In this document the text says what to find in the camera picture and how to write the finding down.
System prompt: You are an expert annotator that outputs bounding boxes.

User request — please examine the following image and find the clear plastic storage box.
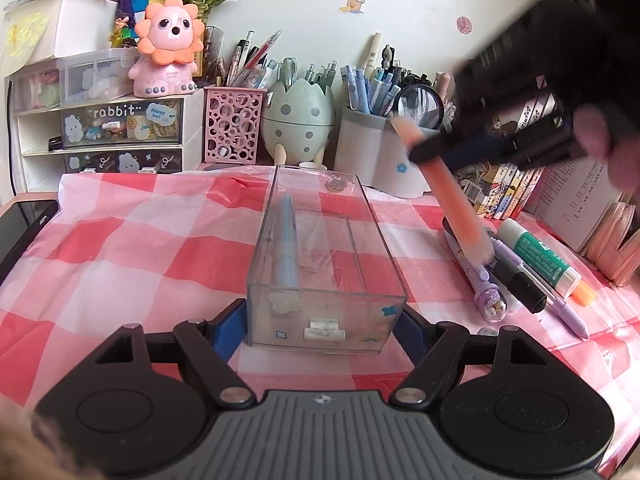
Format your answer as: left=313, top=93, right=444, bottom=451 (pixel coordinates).
left=246, top=164, right=408, bottom=356

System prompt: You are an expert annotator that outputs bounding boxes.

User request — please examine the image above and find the light blue pen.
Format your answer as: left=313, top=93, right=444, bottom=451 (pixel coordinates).
left=270, top=194, right=301, bottom=293

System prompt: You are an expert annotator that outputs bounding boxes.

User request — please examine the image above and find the pink perforated pen holder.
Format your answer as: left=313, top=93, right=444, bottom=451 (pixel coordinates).
left=202, top=85, right=268, bottom=165

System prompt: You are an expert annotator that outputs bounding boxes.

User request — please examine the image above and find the pink lion toy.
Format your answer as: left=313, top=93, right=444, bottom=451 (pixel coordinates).
left=127, top=0, right=206, bottom=98

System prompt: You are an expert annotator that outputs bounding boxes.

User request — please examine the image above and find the peach orange pen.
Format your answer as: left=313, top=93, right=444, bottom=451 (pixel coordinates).
left=392, top=115, right=493, bottom=263

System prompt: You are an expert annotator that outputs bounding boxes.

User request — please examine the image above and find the clear bag of yellow clips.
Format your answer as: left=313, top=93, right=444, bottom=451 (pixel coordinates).
left=5, top=10, right=51, bottom=61

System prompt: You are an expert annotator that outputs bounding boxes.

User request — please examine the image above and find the person's right hand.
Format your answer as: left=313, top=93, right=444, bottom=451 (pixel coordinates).
left=572, top=105, right=640, bottom=193

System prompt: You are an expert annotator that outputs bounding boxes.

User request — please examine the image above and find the glass plant vase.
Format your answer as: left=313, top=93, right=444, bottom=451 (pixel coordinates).
left=202, top=25, right=226, bottom=86

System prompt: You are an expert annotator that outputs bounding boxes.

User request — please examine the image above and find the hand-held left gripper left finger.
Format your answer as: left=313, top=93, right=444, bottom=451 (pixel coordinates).
left=92, top=299, right=258, bottom=408

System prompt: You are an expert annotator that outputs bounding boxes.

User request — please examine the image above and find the black cap marker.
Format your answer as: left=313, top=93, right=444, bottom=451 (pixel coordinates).
left=490, top=237, right=547, bottom=314

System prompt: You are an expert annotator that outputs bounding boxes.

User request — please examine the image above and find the red white checkered tablecloth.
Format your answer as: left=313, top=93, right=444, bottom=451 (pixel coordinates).
left=0, top=162, right=640, bottom=480

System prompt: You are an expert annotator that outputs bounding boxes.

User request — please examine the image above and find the open white paper book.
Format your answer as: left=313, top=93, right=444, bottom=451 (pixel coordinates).
left=537, top=157, right=626, bottom=253

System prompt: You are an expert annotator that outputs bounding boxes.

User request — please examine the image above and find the bundle of assorted pens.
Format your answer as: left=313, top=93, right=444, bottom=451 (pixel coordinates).
left=341, top=32, right=458, bottom=116
left=217, top=29, right=283, bottom=90
left=275, top=57, right=346, bottom=87

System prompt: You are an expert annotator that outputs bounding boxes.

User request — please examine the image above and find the grey flower-shaped pen holder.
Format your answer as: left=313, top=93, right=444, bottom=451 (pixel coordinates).
left=334, top=105, right=441, bottom=200

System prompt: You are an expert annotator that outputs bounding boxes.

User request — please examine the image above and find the egg-shaped pen holder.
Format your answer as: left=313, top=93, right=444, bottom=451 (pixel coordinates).
left=262, top=77, right=337, bottom=170

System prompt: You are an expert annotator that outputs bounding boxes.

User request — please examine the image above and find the white green glue stick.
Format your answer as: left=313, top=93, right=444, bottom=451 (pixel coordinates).
left=497, top=218, right=582, bottom=297

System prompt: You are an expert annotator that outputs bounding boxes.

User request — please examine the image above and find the white cardboard box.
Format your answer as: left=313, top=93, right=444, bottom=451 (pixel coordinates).
left=5, top=0, right=123, bottom=61

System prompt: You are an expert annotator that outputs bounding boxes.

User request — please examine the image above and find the orange highlighter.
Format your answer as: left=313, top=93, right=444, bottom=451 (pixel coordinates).
left=569, top=280, right=599, bottom=307

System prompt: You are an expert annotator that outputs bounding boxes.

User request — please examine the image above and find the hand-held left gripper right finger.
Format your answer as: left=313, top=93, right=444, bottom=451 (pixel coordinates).
left=387, top=304, right=548, bottom=408

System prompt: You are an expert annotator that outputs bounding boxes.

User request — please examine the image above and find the clear plastic drawer box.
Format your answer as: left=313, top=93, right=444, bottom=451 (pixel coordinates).
left=7, top=47, right=141, bottom=111

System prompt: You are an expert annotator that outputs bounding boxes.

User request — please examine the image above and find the white desktop drawer organizer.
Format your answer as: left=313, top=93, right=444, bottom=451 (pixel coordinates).
left=11, top=87, right=206, bottom=193

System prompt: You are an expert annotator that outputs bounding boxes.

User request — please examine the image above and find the person's left forearm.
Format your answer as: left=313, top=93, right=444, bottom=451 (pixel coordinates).
left=0, top=395, right=81, bottom=480

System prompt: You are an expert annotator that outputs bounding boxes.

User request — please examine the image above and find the black smartphone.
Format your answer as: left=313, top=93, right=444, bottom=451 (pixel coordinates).
left=0, top=200, right=60, bottom=286

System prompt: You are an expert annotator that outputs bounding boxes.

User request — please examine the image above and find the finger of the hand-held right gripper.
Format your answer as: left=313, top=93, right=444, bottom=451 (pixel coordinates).
left=407, top=130, right=516, bottom=167

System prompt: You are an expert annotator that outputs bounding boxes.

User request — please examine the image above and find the small doll figurine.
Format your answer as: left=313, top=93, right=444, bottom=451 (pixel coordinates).
left=110, top=0, right=138, bottom=48

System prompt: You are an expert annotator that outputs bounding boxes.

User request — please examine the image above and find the thin purple pen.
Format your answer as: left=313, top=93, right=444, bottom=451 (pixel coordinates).
left=520, top=260, right=592, bottom=339

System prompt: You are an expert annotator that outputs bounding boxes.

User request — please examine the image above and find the black magnifying glass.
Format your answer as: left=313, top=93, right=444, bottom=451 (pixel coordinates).
left=395, top=84, right=443, bottom=131

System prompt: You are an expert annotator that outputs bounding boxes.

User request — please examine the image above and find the purple cartoon pen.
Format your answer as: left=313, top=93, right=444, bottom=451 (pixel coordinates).
left=452, top=237, right=510, bottom=322

